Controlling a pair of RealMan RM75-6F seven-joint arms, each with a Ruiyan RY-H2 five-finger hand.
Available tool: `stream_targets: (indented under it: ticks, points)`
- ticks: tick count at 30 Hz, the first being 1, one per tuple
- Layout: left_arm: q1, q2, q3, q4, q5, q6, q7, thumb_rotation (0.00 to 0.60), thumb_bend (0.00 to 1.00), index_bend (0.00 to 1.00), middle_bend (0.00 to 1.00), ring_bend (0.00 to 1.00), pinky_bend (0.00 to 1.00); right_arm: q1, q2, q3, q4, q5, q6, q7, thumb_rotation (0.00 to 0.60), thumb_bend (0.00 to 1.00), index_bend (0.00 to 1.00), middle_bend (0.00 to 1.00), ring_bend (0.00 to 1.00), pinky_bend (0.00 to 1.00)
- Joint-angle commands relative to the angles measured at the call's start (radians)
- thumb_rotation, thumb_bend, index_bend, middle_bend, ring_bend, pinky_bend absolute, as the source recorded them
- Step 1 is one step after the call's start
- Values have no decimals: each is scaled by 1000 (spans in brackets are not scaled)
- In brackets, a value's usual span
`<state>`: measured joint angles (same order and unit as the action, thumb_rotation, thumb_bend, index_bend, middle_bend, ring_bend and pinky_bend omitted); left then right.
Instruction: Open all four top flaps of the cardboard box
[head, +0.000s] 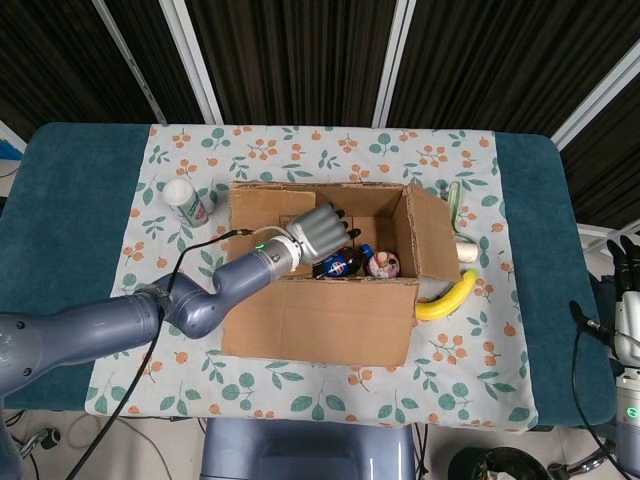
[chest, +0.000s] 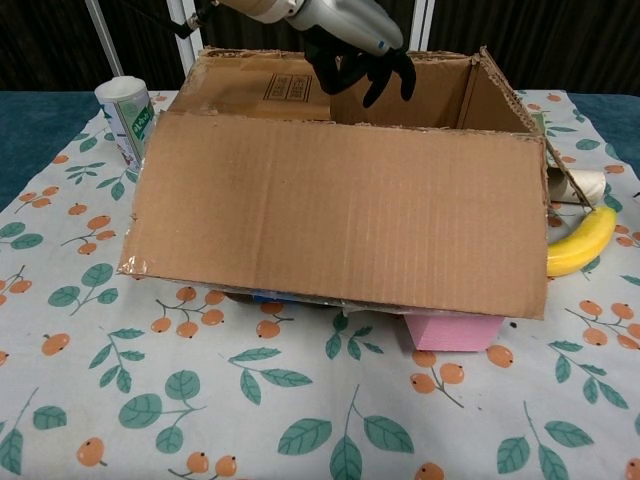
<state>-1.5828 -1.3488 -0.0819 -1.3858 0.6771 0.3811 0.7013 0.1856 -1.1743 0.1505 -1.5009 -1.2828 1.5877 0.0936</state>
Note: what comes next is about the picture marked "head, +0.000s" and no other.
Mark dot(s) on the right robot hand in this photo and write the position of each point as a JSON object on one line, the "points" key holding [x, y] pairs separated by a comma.
{"points": [[630, 320]]}

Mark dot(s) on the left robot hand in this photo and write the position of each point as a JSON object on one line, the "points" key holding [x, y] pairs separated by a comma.
{"points": [[320, 232]]}

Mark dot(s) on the brown cardboard box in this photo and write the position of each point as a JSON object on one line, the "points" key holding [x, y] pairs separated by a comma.
{"points": [[320, 320]]}

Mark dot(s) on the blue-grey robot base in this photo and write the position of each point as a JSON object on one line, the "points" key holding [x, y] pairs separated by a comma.
{"points": [[305, 450]]}

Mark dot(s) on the dark soda bottle round logo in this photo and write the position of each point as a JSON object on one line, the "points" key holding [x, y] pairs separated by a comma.
{"points": [[350, 260]]}

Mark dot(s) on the pink patterned round can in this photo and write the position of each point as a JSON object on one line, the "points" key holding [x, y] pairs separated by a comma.
{"points": [[385, 264]]}

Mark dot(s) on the white cylindrical canister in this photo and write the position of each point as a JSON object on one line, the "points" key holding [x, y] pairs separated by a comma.
{"points": [[187, 205]]}

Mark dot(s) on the yellow banana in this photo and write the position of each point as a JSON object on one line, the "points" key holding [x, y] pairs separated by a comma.
{"points": [[445, 302]]}

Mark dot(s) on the chrome metal leg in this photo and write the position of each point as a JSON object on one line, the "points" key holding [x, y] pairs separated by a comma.
{"points": [[580, 465], [42, 440]]}

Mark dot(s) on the floral print tablecloth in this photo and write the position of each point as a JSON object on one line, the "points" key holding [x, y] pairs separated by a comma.
{"points": [[250, 390]]}

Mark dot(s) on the black round bin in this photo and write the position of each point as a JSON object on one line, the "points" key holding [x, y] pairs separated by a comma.
{"points": [[495, 465]]}

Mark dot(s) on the teal table cover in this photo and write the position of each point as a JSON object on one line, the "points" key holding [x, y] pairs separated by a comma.
{"points": [[65, 200]]}

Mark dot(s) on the white metal floor frame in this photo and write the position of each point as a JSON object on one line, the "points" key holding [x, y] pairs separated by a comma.
{"points": [[600, 237]]}

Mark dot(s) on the white frame post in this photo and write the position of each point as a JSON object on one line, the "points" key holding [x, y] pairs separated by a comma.
{"points": [[600, 100], [192, 65], [395, 65], [12, 136]]}

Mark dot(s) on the thin grey frame rail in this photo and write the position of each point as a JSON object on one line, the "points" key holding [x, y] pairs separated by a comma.
{"points": [[130, 60]]}

